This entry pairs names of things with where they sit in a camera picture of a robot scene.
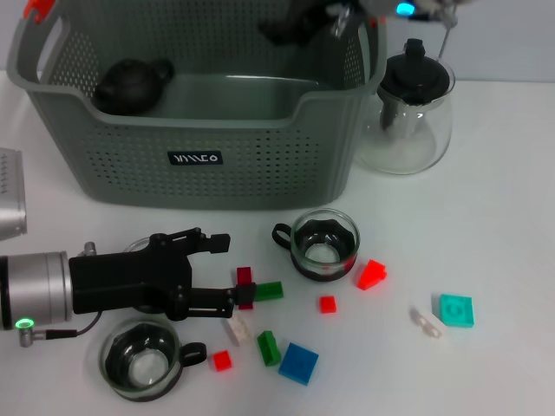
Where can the dark clay teapot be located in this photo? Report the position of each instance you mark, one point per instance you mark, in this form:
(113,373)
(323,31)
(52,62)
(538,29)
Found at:
(130,84)

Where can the dark red long brick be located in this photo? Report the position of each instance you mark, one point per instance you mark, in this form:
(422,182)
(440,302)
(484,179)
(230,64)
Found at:
(245,275)

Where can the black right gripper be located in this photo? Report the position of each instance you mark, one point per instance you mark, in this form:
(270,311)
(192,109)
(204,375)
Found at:
(295,21)

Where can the green toy brick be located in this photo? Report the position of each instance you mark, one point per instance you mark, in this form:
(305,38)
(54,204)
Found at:
(268,349)
(269,291)

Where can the glass teapot black lid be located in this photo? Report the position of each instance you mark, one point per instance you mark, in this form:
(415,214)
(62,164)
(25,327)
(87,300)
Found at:
(416,73)

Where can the grey-green perforated storage bin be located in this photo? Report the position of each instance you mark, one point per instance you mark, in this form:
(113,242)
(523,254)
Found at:
(260,173)

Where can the small red square brick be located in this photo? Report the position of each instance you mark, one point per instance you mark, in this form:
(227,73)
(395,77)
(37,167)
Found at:
(222,361)
(328,305)

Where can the teal square flat brick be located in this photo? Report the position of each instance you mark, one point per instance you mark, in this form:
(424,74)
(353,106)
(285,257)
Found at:
(457,311)

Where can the glass teacup black sleeve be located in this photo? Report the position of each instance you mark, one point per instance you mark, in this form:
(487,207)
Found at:
(134,243)
(325,255)
(139,372)

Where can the blue square toy brick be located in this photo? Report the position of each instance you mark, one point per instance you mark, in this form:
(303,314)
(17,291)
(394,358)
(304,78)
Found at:
(298,363)

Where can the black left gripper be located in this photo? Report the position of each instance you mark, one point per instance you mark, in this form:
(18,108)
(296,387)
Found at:
(130,281)

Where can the red sloped toy brick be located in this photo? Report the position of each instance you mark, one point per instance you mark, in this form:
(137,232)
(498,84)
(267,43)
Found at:
(370,275)

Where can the white toy brick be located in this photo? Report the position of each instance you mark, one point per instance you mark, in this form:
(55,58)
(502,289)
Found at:
(427,323)
(237,333)

